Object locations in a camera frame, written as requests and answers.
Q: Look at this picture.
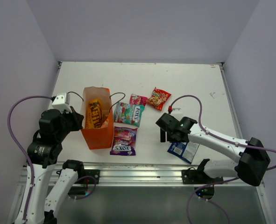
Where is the teal Fox's candy bag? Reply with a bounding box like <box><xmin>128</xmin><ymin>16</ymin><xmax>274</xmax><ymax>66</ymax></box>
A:
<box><xmin>113</xmin><ymin>102</ymin><xmax>145</xmax><ymax>127</ymax></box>

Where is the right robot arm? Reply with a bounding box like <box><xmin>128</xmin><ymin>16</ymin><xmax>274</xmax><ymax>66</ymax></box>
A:
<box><xmin>156</xmin><ymin>113</ymin><xmax>270</xmax><ymax>187</ymax></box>

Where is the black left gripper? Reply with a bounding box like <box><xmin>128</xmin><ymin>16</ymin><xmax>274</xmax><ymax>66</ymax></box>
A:
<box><xmin>56</xmin><ymin>105</ymin><xmax>84</xmax><ymax>140</ymax></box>

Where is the blue chips bag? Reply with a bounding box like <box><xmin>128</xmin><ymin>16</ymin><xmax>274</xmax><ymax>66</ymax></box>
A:
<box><xmin>167</xmin><ymin>142</ymin><xmax>199</xmax><ymax>164</ymax></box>

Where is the aluminium mounting rail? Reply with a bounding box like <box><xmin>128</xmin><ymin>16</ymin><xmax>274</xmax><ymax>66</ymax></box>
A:
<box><xmin>21</xmin><ymin>163</ymin><xmax>264</xmax><ymax>187</ymax></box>

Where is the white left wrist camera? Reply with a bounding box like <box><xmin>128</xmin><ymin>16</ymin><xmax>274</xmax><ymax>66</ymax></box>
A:
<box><xmin>52</xmin><ymin>93</ymin><xmax>71</xmax><ymax>112</ymax></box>

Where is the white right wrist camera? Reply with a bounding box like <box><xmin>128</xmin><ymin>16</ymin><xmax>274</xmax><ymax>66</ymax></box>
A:
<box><xmin>168</xmin><ymin>106</ymin><xmax>183</xmax><ymax>120</ymax></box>

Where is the orange paper bag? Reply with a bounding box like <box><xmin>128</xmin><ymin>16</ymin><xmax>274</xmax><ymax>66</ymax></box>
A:
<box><xmin>80</xmin><ymin>86</ymin><xmax>114</xmax><ymax>150</ymax></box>

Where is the purple Fox's candy bag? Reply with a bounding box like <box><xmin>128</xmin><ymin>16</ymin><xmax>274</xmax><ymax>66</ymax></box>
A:
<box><xmin>110</xmin><ymin>127</ymin><xmax>137</xmax><ymax>156</ymax></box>

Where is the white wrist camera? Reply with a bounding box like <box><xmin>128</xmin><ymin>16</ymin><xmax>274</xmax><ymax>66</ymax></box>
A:
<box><xmin>168</xmin><ymin>106</ymin><xmax>183</xmax><ymax>120</ymax></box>
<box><xmin>52</xmin><ymin>93</ymin><xmax>71</xmax><ymax>112</ymax></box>

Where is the orange snack packet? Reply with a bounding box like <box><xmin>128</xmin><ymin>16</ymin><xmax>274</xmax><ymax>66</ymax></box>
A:
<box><xmin>101</xmin><ymin>116</ymin><xmax>109</xmax><ymax>128</ymax></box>

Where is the black right base bracket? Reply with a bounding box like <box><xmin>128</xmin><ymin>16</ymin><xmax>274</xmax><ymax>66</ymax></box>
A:
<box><xmin>181</xmin><ymin>168</ymin><xmax>224</xmax><ymax>185</ymax></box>

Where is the yellow potato chips bag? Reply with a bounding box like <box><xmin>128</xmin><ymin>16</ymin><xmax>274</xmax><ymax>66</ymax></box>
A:
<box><xmin>85</xmin><ymin>98</ymin><xmax>103</xmax><ymax>129</ymax></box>

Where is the pink candy packet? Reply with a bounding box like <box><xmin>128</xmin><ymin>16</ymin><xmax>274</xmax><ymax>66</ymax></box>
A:
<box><xmin>129</xmin><ymin>94</ymin><xmax>148</xmax><ymax>106</ymax></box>

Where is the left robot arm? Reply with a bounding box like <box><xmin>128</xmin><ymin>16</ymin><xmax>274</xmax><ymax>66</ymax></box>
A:
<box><xmin>15</xmin><ymin>107</ymin><xmax>85</xmax><ymax>224</ymax></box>

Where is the black base bracket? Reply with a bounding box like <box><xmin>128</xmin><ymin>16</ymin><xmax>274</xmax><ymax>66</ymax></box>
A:
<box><xmin>181</xmin><ymin>168</ymin><xmax>224</xmax><ymax>185</ymax></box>
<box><xmin>76</xmin><ymin>169</ymin><xmax>100</xmax><ymax>185</ymax></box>

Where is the red nuts snack packet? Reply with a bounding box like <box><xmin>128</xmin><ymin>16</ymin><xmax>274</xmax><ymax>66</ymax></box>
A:
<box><xmin>146</xmin><ymin>87</ymin><xmax>171</xmax><ymax>111</ymax></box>

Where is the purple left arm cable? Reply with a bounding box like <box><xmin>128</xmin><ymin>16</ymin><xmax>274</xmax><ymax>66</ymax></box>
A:
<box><xmin>7</xmin><ymin>95</ymin><xmax>57</xmax><ymax>222</ymax></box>

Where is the black left base bracket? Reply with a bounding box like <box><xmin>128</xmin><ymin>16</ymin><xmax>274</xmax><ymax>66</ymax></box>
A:
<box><xmin>76</xmin><ymin>169</ymin><xmax>100</xmax><ymax>185</ymax></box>

